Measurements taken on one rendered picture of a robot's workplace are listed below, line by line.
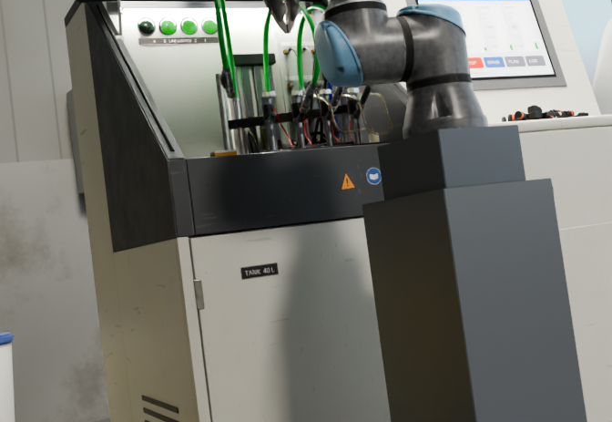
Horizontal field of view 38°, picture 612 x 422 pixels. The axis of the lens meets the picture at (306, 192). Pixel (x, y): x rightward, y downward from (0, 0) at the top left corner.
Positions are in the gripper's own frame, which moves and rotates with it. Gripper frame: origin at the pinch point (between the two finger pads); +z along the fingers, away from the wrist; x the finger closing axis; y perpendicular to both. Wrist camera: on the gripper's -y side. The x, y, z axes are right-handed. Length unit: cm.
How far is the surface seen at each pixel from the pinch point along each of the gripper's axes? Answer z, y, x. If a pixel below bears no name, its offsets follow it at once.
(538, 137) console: 32, 11, 60
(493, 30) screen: -3, -18, 74
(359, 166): 34.9, 11.4, 8.3
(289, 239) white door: 49, 11, -11
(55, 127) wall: -20, -239, -12
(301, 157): 31.7, 11.4, -5.6
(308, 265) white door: 55, 11, -8
